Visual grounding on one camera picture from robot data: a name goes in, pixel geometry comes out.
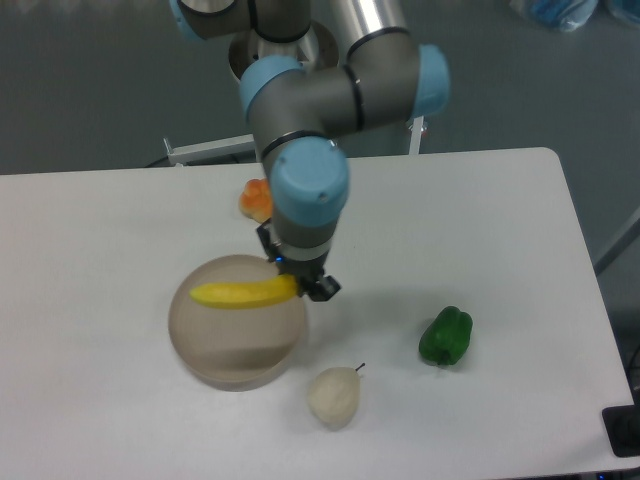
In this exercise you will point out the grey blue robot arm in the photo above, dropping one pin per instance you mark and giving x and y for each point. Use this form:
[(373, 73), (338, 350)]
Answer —
[(295, 115)]

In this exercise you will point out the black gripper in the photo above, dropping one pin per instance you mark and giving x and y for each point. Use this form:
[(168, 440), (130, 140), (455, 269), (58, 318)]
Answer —
[(309, 274)]

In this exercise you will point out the orange knotted bread roll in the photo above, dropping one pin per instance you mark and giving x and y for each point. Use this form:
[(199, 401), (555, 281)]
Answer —
[(255, 201)]

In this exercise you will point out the white metal frame bracket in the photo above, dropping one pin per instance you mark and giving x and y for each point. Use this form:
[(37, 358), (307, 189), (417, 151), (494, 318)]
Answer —
[(229, 150)]

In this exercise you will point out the white upright post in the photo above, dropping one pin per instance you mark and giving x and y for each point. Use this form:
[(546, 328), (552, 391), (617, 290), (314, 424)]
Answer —
[(418, 128)]

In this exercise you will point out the yellow banana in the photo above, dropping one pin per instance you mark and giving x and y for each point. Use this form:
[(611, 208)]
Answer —
[(246, 295)]

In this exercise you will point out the black device at table edge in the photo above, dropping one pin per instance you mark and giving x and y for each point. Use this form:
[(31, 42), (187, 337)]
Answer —
[(622, 426)]

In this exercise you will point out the white pear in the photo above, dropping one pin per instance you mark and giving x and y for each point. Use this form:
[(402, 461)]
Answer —
[(333, 397)]

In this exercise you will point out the beige round plate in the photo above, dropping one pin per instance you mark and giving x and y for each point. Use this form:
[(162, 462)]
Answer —
[(234, 350)]

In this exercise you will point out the green bell pepper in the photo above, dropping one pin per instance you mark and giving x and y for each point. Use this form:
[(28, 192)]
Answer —
[(447, 338)]

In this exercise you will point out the blue plastic bag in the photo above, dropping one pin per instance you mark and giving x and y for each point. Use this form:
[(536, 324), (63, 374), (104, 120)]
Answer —
[(568, 15)]

